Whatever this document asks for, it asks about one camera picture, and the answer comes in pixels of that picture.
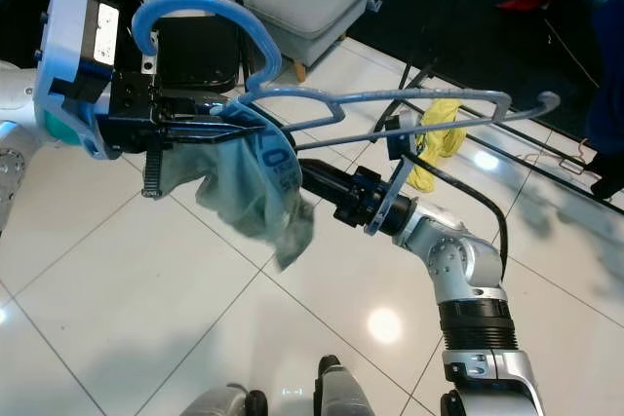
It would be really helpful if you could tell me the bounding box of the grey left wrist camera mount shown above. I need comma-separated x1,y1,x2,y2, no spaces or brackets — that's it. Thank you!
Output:
34,0,125,162

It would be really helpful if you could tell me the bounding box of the yellow cloth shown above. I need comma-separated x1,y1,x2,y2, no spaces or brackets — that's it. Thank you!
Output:
408,99,469,195

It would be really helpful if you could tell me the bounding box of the grey green garment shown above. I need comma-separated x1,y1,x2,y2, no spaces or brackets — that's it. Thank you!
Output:
156,119,316,273

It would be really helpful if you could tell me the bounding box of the grey left robot leg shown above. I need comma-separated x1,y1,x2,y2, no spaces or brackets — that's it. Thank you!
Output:
180,384,270,416

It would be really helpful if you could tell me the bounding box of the grey right robot leg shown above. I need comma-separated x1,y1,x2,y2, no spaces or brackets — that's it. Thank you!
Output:
317,356,393,416

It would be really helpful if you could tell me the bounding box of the black garment with white print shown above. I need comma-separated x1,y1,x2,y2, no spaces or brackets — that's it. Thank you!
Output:
590,148,624,205

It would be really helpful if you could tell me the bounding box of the grey robot leg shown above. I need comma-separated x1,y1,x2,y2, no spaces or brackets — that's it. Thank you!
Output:
180,384,270,416
317,356,393,416

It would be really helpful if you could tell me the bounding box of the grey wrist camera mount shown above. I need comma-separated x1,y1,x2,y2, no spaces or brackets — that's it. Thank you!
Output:
363,109,417,239
34,0,125,162

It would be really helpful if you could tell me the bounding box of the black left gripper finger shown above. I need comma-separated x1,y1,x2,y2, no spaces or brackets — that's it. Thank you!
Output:
162,122,261,144
162,93,227,119

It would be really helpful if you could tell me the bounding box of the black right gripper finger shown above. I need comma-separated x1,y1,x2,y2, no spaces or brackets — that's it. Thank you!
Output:
298,159,344,203

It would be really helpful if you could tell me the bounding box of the blue garment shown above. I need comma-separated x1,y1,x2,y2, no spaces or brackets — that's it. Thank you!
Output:
583,0,624,159

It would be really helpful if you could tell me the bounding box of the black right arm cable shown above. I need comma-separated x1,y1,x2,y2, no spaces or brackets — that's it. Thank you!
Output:
412,148,512,253

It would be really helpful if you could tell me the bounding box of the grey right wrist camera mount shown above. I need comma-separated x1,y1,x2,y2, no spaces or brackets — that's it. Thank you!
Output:
363,109,417,239

